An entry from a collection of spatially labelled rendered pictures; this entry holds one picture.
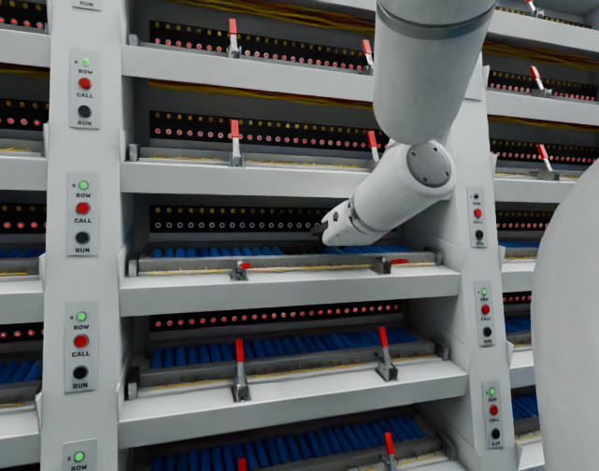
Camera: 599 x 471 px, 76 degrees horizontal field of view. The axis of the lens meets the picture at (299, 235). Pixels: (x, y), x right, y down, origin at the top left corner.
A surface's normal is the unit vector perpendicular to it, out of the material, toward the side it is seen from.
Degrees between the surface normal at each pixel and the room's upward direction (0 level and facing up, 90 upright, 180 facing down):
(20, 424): 19
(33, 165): 109
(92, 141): 90
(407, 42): 143
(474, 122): 90
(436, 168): 79
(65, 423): 90
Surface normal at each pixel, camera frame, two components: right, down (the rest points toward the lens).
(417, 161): 0.25, -0.30
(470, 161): 0.29, -0.10
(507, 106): 0.29, 0.22
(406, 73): -0.51, 0.79
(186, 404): 0.06, -0.97
